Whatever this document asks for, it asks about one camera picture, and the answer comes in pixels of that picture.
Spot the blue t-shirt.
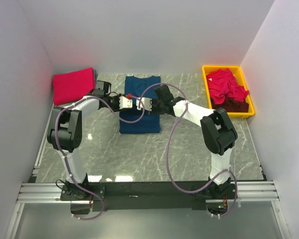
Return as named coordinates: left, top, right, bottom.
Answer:
left=119, top=76, right=161, bottom=134

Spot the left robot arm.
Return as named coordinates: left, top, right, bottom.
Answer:
left=47, top=81, right=125, bottom=200

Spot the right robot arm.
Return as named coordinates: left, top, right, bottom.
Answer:
left=141, top=83, right=238, bottom=199

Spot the folded grey t-shirt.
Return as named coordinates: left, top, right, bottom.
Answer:
left=93, top=69, right=98, bottom=87

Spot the folded pink t-shirt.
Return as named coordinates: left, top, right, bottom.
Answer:
left=52, top=68, right=95, bottom=106

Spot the crumpled pink t-shirt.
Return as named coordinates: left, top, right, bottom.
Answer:
left=206, top=68, right=249, bottom=105

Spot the dark red t-shirt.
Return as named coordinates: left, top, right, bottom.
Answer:
left=211, top=98, right=249, bottom=113

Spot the yellow plastic bin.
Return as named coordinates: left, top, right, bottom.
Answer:
left=201, top=65, right=256, bottom=118

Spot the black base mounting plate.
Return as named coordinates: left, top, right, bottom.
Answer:
left=60, top=182, right=235, bottom=214

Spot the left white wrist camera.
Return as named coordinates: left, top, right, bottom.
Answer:
left=119, top=94, right=133, bottom=110

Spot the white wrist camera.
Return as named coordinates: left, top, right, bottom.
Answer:
left=136, top=98, right=152, bottom=112
left=119, top=94, right=133, bottom=110

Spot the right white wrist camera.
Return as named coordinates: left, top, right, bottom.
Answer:
left=136, top=98, right=152, bottom=112

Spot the aluminium rail frame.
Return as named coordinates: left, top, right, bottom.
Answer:
left=4, top=181, right=290, bottom=239

